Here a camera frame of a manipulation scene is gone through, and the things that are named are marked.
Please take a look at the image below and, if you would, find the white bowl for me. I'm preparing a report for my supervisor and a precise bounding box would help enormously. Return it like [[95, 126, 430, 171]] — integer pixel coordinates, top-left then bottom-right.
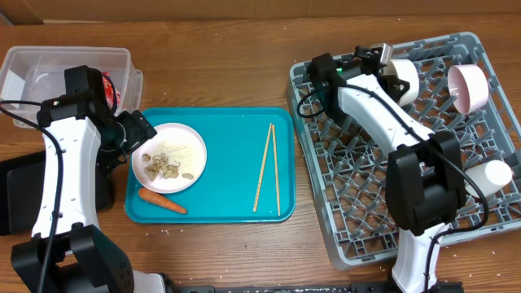
[[383, 59, 419, 107]]

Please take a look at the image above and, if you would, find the red snack wrapper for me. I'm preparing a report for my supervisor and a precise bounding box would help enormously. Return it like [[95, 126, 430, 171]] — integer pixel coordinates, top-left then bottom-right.
[[101, 72, 120, 114]]

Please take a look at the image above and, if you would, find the pink bowl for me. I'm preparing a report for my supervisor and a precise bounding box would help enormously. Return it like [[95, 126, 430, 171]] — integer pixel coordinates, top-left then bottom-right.
[[447, 64, 489, 115]]

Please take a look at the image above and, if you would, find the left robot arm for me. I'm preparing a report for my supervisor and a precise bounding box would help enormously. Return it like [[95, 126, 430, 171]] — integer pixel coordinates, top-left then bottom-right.
[[11, 65, 175, 292]]

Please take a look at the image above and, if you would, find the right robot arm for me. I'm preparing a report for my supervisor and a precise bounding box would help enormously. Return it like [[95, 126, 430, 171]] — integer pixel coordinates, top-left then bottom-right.
[[306, 43, 513, 292]]

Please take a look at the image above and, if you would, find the grey dishwasher rack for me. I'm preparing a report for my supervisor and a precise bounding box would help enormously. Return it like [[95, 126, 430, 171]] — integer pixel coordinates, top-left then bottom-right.
[[287, 32, 520, 269]]

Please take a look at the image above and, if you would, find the pile of peanut shells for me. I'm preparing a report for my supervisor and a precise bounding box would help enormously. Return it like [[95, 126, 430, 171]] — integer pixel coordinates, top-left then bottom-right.
[[142, 153, 195, 181]]

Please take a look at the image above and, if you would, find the pink round plate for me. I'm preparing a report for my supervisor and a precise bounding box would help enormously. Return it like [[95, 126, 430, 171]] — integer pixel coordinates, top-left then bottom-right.
[[131, 123, 207, 194]]

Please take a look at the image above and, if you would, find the orange carrot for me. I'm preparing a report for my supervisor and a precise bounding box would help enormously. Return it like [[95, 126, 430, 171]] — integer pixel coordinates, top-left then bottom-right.
[[138, 188, 187, 214]]

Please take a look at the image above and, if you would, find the clear plastic bin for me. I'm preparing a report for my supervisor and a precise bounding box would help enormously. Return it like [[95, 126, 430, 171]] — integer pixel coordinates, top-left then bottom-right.
[[1, 46, 143, 123]]

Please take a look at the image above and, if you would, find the black plastic tray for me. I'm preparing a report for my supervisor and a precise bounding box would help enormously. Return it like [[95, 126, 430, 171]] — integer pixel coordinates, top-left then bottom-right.
[[0, 149, 115, 237]]

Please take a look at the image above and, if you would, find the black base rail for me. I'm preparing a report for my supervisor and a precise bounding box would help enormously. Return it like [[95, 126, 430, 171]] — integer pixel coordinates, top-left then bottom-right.
[[170, 280, 465, 293]]

